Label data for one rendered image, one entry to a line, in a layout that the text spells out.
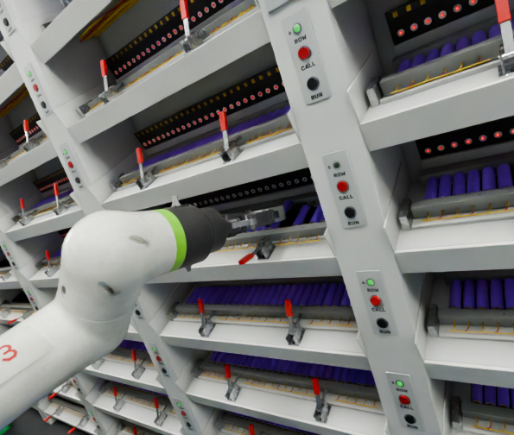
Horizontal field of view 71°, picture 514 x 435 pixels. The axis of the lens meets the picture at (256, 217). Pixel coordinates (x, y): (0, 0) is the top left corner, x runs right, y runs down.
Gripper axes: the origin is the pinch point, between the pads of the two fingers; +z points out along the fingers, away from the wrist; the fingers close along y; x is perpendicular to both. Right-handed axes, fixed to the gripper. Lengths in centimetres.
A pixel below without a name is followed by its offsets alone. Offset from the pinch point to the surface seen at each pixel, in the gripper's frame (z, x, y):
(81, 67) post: -7, -47, 46
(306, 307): 6.9, 21.5, -0.2
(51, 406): 14, 86, 182
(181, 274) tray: -3.7, 10.6, 26.2
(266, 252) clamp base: -3.2, 6.9, -0.1
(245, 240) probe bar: -0.3, 4.4, 7.1
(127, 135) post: 3, -29, 46
